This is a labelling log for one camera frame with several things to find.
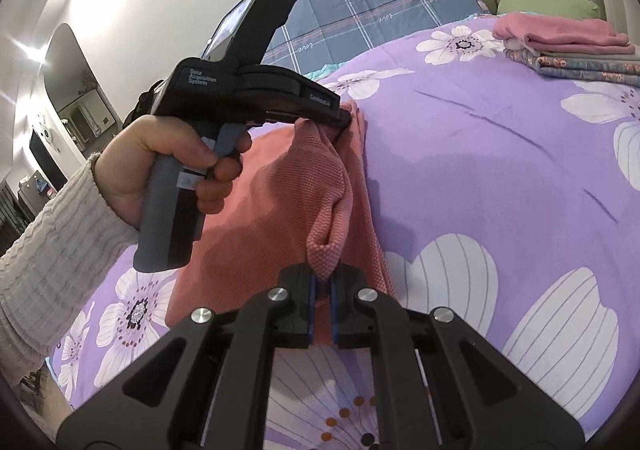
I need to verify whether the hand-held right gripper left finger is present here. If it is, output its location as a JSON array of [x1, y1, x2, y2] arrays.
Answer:
[[57, 264, 317, 450]]

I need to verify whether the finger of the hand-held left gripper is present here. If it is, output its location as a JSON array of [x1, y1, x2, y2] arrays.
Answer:
[[261, 82, 354, 132]]

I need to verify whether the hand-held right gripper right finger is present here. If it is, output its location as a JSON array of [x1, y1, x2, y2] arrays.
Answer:
[[329, 265, 586, 450]]

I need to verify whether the coral knit garment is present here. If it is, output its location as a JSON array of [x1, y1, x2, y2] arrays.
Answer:
[[165, 100, 401, 346]]

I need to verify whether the person's left hand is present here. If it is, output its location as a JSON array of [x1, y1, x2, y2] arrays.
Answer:
[[92, 115, 253, 233]]

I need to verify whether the purple floral blanket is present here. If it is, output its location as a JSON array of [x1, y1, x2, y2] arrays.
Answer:
[[47, 12, 640, 450]]

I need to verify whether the dark cabinet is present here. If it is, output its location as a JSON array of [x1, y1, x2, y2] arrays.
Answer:
[[0, 172, 56, 251]]

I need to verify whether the teal floral folded garment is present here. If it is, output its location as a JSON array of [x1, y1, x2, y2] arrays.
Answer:
[[537, 66, 640, 88], [504, 46, 640, 76]]

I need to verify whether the pink folded garment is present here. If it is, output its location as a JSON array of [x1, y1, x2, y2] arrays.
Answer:
[[492, 12, 636, 56]]

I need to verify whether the grey folded garment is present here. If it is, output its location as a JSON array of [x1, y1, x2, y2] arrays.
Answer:
[[537, 49, 640, 62]]

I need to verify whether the arched wall mirror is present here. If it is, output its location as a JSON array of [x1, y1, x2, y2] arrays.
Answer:
[[42, 22, 123, 141]]

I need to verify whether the black wall television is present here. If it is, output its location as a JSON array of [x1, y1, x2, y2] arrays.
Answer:
[[28, 127, 68, 186]]

